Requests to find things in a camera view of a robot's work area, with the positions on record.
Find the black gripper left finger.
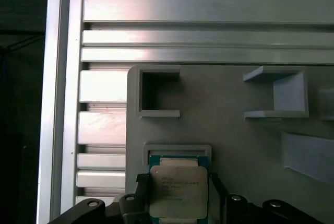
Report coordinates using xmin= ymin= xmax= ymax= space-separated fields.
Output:
xmin=49 ymin=173 xmax=151 ymax=224

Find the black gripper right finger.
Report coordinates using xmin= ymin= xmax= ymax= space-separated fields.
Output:
xmin=208 ymin=173 xmax=324 ymax=224

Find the silver CPU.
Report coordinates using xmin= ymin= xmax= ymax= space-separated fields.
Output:
xmin=148 ymin=155 xmax=210 ymax=222

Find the grey parts rack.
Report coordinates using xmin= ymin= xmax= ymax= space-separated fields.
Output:
xmin=125 ymin=64 xmax=334 ymax=224

